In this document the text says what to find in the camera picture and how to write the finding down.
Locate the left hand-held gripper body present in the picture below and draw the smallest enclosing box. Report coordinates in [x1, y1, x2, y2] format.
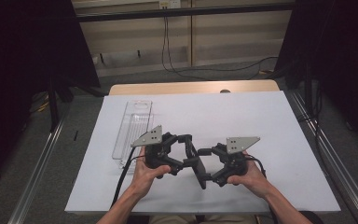
[131, 124, 176, 180]

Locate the black metal stand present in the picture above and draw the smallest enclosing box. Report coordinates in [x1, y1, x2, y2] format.
[46, 74, 106, 133]

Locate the person's right hand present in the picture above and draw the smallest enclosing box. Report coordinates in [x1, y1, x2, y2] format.
[227, 150, 274, 200]

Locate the clear plastic tray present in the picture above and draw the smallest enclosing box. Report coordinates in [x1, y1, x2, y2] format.
[111, 99, 155, 171]

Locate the person's left hand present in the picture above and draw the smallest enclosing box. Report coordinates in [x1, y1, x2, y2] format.
[130, 145, 172, 199]

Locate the hand-held gripper black cable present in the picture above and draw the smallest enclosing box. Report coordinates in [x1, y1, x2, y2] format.
[245, 154, 268, 180]
[111, 147, 146, 209]

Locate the white wall outlet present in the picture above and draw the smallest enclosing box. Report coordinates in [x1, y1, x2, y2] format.
[158, 0, 182, 9]

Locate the aluminium rail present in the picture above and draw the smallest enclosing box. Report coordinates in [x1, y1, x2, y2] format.
[287, 91, 358, 224]
[7, 119, 67, 224]

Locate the black horizontal bar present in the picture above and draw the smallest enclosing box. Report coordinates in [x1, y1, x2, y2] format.
[75, 2, 296, 23]

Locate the black floor cable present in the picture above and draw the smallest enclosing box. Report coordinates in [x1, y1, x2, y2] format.
[180, 55, 280, 81]

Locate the black curtain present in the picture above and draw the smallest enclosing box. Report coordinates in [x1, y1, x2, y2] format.
[0, 0, 101, 192]
[274, 0, 358, 155]

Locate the left hand-held gripper black cable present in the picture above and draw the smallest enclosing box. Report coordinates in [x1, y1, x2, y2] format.
[111, 147, 146, 209]

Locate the right hand-held gripper black cable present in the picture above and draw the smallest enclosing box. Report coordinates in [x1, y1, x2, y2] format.
[245, 154, 268, 180]

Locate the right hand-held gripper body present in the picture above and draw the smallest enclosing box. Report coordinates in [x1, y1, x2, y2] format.
[215, 135, 261, 180]

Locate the black wall cable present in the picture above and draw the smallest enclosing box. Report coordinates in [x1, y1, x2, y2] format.
[161, 16, 206, 81]

